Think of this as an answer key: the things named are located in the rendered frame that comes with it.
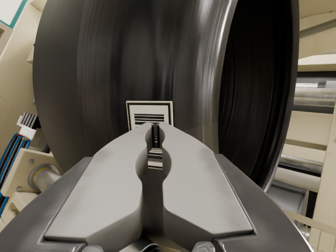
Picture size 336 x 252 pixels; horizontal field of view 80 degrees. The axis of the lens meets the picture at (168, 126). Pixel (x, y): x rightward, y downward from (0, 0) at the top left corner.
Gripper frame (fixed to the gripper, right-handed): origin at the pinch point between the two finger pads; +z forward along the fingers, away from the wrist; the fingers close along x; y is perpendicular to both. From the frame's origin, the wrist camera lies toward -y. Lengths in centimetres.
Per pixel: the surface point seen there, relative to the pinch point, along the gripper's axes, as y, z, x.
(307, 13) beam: -7, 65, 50
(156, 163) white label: 5.1, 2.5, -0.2
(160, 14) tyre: -6.3, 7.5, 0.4
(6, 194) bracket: 25.2, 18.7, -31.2
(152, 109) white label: 0.5, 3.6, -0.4
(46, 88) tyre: 1.9, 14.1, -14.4
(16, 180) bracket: 23.5, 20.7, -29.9
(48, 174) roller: 22.5, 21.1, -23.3
